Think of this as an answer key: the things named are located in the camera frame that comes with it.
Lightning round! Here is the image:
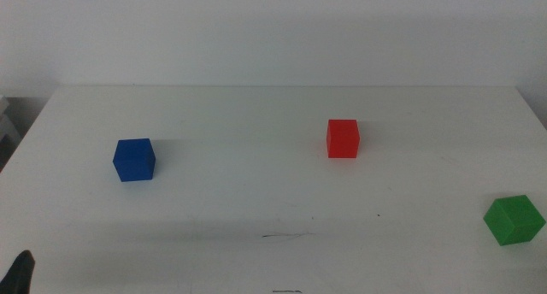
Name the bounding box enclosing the blue cube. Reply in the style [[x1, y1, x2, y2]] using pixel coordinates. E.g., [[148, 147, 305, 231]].
[[112, 138, 156, 183]]

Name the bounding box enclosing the red cube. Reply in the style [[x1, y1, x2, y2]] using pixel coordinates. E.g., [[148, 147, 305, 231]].
[[326, 119, 361, 160]]

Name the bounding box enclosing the green cube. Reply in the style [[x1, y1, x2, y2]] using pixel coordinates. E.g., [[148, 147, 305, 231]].
[[483, 194, 547, 247]]

